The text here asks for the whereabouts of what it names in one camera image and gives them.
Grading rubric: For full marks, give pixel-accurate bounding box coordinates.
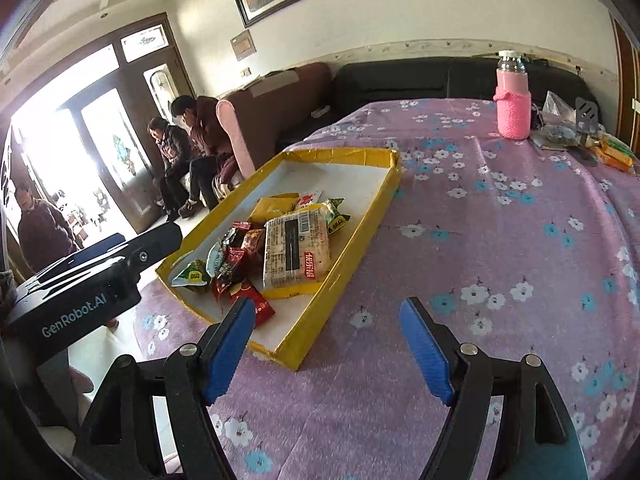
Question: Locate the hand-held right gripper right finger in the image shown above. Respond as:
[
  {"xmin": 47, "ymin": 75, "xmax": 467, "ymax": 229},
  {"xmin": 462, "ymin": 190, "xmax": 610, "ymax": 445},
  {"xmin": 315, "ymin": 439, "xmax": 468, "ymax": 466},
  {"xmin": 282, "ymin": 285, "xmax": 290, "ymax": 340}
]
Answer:
[{"xmin": 398, "ymin": 296, "xmax": 593, "ymax": 480}]

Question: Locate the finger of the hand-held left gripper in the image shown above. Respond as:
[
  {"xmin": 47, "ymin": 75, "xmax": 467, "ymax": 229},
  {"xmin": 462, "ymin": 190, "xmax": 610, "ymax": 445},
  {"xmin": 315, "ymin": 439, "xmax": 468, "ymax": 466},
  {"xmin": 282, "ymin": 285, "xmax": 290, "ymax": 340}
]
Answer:
[
  {"xmin": 30, "ymin": 221, "xmax": 183, "ymax": 286},
  {"xmin": 75, "ymin": 232, "xmax": 128, "ymax": 257}
]

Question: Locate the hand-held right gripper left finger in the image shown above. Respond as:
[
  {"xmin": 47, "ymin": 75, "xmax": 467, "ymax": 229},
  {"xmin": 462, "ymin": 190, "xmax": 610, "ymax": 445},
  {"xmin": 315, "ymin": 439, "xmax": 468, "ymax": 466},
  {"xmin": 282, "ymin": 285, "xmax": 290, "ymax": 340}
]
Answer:
[{"xmin": 72, "ymin": 297, "xmax": 258, "ymax": 480}]

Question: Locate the green white snack packet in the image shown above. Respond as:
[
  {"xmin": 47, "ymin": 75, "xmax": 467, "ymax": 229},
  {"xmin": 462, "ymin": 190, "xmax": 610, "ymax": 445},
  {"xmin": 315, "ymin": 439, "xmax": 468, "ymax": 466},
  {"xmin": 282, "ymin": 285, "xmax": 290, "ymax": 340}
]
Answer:
[{"xmin": 206, "ymin": 240, "xmax": 229, "ymax": 277}]

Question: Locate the dark red snack packet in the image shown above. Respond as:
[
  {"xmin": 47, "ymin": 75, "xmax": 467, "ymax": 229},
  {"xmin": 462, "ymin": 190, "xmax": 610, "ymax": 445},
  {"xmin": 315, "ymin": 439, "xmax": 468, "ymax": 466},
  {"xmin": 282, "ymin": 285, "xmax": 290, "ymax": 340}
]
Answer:
[{"xmin": 210, "ymin": 247, "xmax": 249, "ymax": 302}]

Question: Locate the pale yellow biscuit packet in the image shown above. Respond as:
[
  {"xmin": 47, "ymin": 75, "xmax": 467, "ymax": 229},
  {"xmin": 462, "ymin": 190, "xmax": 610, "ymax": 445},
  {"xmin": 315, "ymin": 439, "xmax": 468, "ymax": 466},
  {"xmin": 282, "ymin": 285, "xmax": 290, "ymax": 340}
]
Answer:
[{"xmin": 261, "ymin": 279, "xmax": 324, "ymax": 302}]

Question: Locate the large clear biscuit pack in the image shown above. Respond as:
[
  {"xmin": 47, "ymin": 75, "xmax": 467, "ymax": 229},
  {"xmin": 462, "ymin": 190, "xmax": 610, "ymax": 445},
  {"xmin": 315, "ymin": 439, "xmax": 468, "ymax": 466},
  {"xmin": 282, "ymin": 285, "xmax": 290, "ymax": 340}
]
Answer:
[{"xmin": 262, "ymin": 205, "xmax": 333, "ymax": 290}]

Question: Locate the yellow snack packet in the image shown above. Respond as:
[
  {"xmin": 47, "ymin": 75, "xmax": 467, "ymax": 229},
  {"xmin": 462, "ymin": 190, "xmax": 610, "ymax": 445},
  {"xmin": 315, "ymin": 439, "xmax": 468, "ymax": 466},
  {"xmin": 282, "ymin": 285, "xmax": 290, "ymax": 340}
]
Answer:
[{"xmin": 248, "ymin": 192, "xmax": 301, "ymax": 226}]

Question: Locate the small red white packet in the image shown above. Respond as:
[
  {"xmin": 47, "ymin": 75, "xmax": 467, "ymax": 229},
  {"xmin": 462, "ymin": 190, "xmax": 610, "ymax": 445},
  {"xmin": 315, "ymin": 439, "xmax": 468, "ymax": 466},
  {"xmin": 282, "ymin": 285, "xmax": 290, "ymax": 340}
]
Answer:
[{"xmin": 294, "ymin": 190, "xmax": 324, "ymax": 212}]

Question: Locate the yellow cardboard tray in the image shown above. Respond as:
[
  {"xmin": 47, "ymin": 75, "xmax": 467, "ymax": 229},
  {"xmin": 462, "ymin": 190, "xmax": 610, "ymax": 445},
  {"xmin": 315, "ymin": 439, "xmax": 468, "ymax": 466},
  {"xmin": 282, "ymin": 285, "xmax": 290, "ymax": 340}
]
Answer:
[{"xmin": 155, "ymin": 147, "xmax": 403, "ymax": 372}]

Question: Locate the wooden glass door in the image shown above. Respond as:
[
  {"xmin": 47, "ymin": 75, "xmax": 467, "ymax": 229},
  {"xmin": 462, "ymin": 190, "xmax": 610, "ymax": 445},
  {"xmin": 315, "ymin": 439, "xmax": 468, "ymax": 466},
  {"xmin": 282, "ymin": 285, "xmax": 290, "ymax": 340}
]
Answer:
[{"xmin": 75, "ymin": 12, "xmax": 196, "ymax": 233}]

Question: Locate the purple floral tablecloth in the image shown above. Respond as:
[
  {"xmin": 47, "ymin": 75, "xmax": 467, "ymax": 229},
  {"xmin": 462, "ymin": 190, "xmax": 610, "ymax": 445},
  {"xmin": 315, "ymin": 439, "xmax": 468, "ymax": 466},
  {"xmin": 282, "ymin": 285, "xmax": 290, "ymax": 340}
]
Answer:
[{"xmin": 132, "ymin": 97, "xmax": 640, "ymax": 480}]

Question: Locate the brown armchair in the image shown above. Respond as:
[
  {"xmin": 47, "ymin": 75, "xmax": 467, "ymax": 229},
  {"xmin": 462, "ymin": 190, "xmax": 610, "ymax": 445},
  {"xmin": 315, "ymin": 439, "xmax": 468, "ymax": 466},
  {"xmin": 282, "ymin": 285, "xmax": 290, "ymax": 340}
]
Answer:
[{"xmin": 216, "ymin": 62, "xmax": 336, "ymax": 181}]

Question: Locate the pink sleeved bottle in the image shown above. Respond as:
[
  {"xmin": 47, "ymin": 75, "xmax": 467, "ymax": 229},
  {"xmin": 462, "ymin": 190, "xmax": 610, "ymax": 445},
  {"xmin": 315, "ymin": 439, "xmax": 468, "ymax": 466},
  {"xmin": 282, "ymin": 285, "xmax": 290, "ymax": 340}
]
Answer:
[{"xmin": 493, "ymin": 50, "xmax": 532, "ymax": 140}]

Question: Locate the black sofa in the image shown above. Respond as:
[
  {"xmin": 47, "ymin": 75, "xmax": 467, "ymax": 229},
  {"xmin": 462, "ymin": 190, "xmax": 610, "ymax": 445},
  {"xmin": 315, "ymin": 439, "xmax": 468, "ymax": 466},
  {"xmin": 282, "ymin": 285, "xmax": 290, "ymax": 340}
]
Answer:
[{"xmin": 277, "ymin": 56, "xmax": 603, "ymax": 153}]

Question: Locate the pile of colourful snack packets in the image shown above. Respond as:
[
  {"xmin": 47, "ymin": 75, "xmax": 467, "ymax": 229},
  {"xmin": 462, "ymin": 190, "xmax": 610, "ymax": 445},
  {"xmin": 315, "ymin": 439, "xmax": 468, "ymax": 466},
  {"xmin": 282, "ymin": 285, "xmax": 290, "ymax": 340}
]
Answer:
[{"xmin": 582, "ymin": 132, "xmax": 638, "ymax": 176}]

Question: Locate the clear plastic bag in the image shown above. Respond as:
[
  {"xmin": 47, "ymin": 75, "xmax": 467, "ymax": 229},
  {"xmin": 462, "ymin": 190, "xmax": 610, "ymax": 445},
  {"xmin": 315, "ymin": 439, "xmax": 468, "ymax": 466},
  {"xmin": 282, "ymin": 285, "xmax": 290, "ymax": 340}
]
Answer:
[{"xmin": 542, "ymin": 91, "xmax": 576, "ymax": 122}]

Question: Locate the metal phone stand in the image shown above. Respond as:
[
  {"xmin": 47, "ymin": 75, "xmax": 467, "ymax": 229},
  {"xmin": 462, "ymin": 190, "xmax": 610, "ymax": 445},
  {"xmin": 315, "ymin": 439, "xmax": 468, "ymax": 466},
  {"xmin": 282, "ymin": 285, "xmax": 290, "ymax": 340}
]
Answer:
[{"xmin": 575, "ymin": 97, "xmax": 601, "ymax": 147}]

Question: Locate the wooden framed window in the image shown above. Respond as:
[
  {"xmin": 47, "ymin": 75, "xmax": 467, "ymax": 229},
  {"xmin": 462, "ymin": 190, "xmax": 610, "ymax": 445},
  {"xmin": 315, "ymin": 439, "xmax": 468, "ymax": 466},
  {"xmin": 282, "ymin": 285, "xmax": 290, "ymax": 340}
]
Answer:
[{"xmin": 611, "ymin": 12, "xmax": 640, "ymax": 146}]

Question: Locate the wall plaque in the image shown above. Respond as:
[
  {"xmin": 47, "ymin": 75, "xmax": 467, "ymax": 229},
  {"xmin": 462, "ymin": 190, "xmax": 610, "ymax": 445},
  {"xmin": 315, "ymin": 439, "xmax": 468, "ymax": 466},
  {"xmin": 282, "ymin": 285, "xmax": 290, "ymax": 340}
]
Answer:
[{"xmin": 231, "ymin": 30, "xmax": 257, "ymax": 58}]

